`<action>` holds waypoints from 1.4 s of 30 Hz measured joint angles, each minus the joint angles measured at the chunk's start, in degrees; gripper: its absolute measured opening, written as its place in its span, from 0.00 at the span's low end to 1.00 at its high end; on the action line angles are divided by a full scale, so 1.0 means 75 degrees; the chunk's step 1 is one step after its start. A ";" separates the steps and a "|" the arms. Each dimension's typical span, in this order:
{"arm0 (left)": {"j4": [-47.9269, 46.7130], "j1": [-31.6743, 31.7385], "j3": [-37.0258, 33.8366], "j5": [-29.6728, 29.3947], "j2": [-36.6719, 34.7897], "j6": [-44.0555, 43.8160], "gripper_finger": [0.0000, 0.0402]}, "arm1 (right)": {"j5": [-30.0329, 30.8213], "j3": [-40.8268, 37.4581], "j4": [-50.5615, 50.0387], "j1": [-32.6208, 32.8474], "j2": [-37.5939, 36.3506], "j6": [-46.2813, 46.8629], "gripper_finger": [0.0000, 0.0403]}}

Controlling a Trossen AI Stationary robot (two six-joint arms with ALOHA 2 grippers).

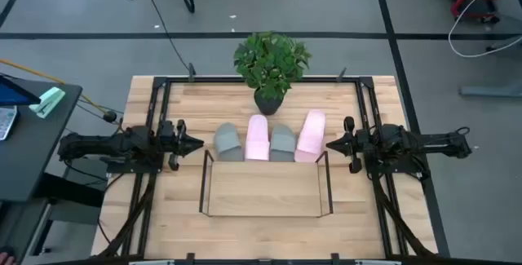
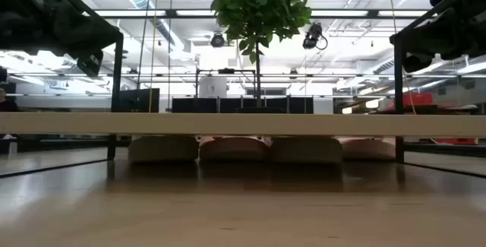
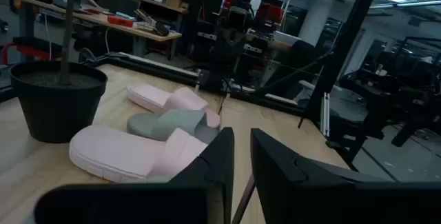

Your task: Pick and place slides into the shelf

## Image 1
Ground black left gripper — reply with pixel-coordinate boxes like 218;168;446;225
157;118;205;172

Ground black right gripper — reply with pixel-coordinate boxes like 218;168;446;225
325;116;384;174

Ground pink rubber slide sandal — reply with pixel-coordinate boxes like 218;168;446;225
244;113;271;162
294;108;327;163

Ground grey rubber slide sandal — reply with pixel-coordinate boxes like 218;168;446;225
268;123;297;163
213;121;245;162

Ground green potted plant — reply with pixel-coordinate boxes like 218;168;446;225
232;30;313;117

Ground mint green stapler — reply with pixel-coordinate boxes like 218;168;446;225
28;86;66;119

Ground dark side table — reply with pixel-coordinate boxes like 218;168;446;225
0;76;105;264

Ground blue screen tablet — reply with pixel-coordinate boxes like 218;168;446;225
0;73;42;107

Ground black metal rig frame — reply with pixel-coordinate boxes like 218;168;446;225
97;75;440;265

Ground wooden shelf black metal frame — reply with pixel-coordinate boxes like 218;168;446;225
198;148;334;219

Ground black cable bundle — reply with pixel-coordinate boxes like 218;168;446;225
101;173;158;258
373;174;433;258

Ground long black floor cable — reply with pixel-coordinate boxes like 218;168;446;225
138;0;195;74

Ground white floor cable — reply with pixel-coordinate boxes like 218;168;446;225
447;0;522;59

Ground yellow cable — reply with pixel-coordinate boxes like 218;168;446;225
0;58;109;113

